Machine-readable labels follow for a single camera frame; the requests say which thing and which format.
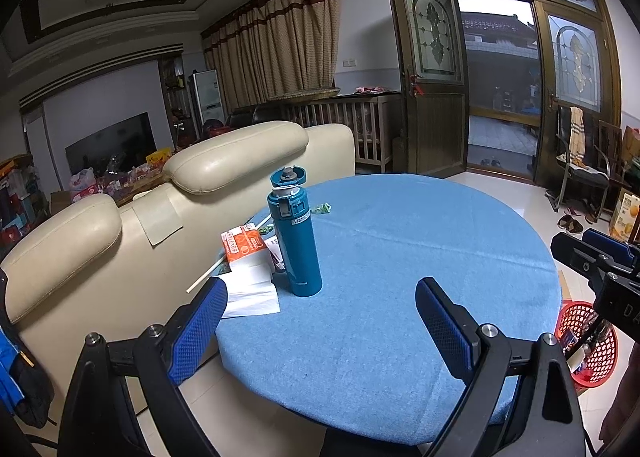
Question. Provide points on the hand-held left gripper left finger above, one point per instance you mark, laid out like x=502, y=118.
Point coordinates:
x=200, y=327

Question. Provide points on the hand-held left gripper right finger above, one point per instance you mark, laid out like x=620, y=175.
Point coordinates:
x=445, y=332

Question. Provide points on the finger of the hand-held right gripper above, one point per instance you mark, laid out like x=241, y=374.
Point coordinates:
x=607, y=244
x=575, y=254

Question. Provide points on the red plastic basket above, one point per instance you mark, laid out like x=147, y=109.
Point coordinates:
x=607, y=352

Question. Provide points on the person's right forearm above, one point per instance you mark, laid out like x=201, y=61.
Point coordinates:
x=622, y=412

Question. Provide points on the dark slipper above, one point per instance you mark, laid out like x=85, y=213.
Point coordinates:
x=577, y=226
x=565, y=222

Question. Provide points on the yellow cardboard box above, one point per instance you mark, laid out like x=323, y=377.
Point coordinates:
x=627, y=212

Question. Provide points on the white plastic tube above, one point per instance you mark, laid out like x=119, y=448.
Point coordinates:
x=200, y=282

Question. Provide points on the white paper sheet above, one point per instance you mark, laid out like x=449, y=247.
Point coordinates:
x=250, y=292

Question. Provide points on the blue tablecloth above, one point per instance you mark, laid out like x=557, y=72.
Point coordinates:
x=400, y=262

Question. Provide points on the orange white box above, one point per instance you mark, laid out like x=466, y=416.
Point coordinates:
x=245, y=244

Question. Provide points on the dark wooden chair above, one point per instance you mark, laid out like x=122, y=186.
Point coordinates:
x=610, y=142

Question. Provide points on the white purple box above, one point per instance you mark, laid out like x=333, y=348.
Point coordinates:
x=274, y=247

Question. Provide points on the striped towel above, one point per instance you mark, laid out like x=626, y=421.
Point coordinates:
x=576, y=137

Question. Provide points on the beige paper patch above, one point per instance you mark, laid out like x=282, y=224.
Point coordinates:
x=160, y=219

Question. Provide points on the green candy wrapper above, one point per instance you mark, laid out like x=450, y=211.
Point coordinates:
x=263, y=228
x=321, y=209

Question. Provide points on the cream leather sofa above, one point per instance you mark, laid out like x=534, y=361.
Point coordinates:
x=100, y=262

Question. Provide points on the teal thermos bottle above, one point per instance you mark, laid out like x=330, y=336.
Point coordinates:
x=295, y=247

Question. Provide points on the row of packaged goods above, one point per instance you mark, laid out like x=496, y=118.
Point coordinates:
x=140, y=172

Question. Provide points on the glass panel door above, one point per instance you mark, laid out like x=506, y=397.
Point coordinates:
x=575, y=62

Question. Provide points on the brown cardboard box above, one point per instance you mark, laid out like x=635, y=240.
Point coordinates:
x=60, y=201

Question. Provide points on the blue black jacket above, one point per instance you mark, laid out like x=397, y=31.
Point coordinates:
x=20, y=387

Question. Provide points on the brown wooden door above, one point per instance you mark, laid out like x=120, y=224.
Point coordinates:
x=430, y=127

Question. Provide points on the black flat television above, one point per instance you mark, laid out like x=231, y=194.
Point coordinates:
x=110, y=142

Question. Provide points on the dark leather sofa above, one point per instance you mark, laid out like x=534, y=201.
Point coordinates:
x=250, y=114

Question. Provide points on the wooden crib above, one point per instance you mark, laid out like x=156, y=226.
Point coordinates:
x=370, y=122

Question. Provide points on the stack of colourful boxes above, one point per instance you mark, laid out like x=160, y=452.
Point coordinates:
x=15, y=197

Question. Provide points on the white standing air conditioner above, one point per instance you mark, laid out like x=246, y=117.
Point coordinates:
x=207, y=97

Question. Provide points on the wooden display shelf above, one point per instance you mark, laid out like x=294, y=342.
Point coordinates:
x=172, y=87

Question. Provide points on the woven flat basket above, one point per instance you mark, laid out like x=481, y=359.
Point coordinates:
x=305, y=94

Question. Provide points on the pink cloth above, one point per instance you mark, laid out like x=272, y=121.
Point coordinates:
x=367, y=88

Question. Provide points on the beige striped curtain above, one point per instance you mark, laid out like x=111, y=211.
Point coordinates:
x=280, y=47

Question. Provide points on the metal frame chair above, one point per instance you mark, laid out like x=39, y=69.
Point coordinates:
x=590, y=177

